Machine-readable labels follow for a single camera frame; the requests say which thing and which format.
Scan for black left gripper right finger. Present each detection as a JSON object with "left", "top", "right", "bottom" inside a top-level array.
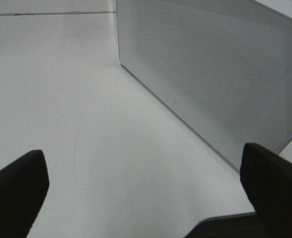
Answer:
[{"left": 240, "top": 143, "right": 292, "bottom": 238}]

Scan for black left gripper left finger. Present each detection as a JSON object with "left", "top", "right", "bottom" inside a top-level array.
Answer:
[{"left": 0, "top": 150, "right": 50, "bottom": 238}]

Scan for white microwave door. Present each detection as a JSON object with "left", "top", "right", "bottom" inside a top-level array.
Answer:
[{"left": 116, "top": 0, "right": 292, "bottom": 168}]

